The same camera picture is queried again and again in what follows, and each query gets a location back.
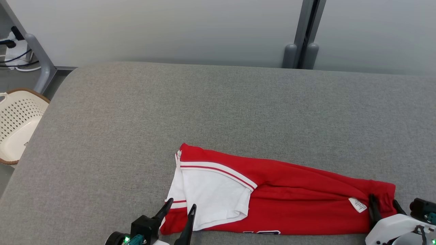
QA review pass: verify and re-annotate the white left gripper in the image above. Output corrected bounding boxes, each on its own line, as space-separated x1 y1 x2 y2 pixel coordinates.
152 198 197 245

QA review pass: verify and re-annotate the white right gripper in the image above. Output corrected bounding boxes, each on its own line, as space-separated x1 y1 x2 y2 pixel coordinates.
365 194 436 245

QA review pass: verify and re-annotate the red and white jersey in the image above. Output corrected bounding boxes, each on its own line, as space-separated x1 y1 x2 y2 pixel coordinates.
159 143 397 236

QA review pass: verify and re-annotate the cream perforated laundry basket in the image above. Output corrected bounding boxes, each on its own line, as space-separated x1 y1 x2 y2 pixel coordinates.
0 88 50 165

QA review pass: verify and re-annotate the white power strip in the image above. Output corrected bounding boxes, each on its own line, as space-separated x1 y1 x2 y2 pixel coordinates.
5 40 33 68

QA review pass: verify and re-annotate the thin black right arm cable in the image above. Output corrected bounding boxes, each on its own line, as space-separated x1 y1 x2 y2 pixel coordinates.
414 225 428 245

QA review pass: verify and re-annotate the grey cylindrical post foot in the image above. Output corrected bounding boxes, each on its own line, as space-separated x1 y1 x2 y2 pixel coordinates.
302 43 319 70
283 44 298 68

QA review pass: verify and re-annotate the grey partition post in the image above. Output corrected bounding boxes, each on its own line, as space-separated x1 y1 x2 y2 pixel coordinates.
293 0 327 68

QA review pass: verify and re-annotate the grey metal frame leg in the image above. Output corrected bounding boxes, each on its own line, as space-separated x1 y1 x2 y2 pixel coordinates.
0 0 78 94

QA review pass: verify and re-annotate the blue cable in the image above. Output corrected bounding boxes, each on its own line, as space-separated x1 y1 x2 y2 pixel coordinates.
0 49 33 63

